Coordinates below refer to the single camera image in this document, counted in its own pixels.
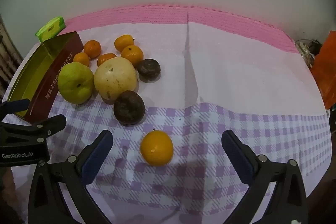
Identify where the dark brown passion fruit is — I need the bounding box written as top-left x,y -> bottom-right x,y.
113,90 -> 146,126
136,58 -> 161,83

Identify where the pale yellow pear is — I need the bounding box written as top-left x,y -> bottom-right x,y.
94,57 -> 138,102

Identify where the small mandarin orange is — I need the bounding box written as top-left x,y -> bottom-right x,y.
120,45 -> 144,66
97,53 -> 117,67
114,34 -> 135,52
83,40 -> 102,59
73,52 -> 90,67

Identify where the orange plastic bag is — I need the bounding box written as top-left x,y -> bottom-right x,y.
311,30 -> 336,109

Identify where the pink and purple checked tablecloth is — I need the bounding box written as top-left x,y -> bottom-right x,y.
0,5 -> 330,224

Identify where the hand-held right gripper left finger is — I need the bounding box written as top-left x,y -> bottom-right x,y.
28,130 -> 114,224

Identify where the green pear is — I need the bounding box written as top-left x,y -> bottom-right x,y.
57,62 -> 95,105

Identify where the shiny clear wrapper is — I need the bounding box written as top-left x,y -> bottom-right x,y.
294,38 -> 323,67

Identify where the red and gold tin box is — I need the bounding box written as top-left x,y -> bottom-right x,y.
6,31 -> 84,125

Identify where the green tissue pack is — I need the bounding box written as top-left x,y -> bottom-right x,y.
35,16 -> 66,43

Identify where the smooth yellow-orange citrus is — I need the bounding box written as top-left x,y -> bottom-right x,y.
140,130 -> 174,167

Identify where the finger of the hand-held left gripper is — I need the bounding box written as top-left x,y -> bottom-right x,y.
0,99 -> 30,115
0,114 -> 67,147

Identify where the beige patterned curtain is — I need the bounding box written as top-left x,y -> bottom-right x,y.
0,22 -> 24,98

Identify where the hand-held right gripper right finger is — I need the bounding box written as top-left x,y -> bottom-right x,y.
221,130 -> 308,224

